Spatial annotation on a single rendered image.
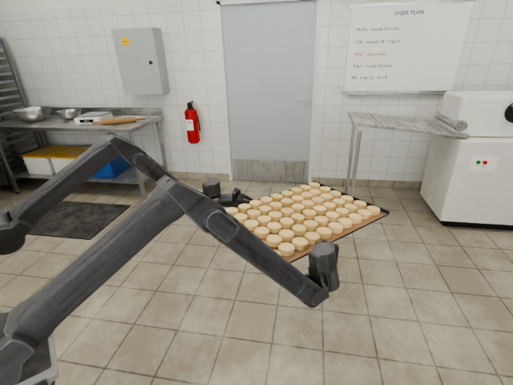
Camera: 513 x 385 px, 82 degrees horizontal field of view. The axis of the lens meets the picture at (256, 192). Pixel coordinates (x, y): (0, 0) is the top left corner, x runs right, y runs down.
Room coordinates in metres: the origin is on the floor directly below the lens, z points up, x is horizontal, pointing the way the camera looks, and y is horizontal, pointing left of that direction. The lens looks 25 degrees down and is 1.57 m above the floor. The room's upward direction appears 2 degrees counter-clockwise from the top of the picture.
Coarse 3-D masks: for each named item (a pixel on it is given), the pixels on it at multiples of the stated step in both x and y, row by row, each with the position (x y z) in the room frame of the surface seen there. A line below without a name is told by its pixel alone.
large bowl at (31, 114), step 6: (18, 108) 3.78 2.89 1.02; (24, 108) 3.84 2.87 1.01; (30, 108) 3.88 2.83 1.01; (36, 108) 3.92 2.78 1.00; (42, 108) 3.93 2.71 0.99; (48, 108) 3.76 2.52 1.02; (18, 114) 3.57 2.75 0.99; (24, 114) 3.57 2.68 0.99; (30, 114) 3.58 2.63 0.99; (36, 114) 3.61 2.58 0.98; (42, 114) 3.67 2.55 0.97; (48, 114) 3.76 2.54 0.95; (24, 120) 3.61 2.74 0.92; (30, 120) 3.61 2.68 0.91; (36, 120) 3.66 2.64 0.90
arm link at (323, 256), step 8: (320, 248) 0.64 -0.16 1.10; (328, 248) 0.63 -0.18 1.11; (312, 256) 0.62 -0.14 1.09; (320, 256) 0.61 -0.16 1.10; (328, 256) 0.61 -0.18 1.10; (312, 264) 0.62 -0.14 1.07; (320, 264) 0.61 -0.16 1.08; (328, 264) 0.61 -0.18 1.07; (336, 264) 0.62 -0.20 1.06; (312, 272) 0.62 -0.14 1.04; (320, 272) 0.60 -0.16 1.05; (328, 272) 0.61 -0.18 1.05; (312, 280) 0.62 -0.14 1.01; (320, 280) 0.60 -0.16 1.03; (312, 296) 0.56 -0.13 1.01; (320, 296) 0.57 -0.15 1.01; (328, 296) 0.58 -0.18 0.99; (312, 304) 0.56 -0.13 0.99
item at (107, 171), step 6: (120, 156) 3.57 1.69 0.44; (114, 162) 3.43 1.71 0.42; (120, 162) 3.55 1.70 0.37; (126, 162) 3.67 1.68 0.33; (102, 168) 3.38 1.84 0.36; (108, 168) 3.37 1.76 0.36; (114, 168) 3.40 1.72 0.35; (120, 168) 3.52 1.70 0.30; (126, 168) 3.64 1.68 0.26; (96, 174) 3.40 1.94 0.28; (102, 174) 3.38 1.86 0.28; (108, 174) 3.37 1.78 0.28; (114, 174) 3.38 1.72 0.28
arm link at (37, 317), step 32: (160, 192) 0.46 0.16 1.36; (192, 192) 0.47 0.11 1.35; (128, 224) 0.42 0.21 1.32; (160, 224) 0.44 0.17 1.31; (96, 256) 0.39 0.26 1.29; (128, 256) 0.41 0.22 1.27; (64, 288) 0.35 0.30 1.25; (96, 288) 0.37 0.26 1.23; (32, 320) 0.32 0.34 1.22; (0, 352) 0.28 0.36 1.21; (32, 352) 0.30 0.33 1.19; (0, 384) 0.27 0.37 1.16
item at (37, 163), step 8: (32, 152) 3.71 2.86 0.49; (40, 152) 3.69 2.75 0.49; (48, 152) 3.68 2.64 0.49; (56, 152) 3.68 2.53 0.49; (24, 160) 3.59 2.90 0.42; (32, 160) 3.56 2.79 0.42; (40, 160) 3.53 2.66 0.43; (48, 160) 3.53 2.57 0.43; (32, 168) 3.57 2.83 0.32; (40, 168) 3.54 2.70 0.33; (48, 168) 3.52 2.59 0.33
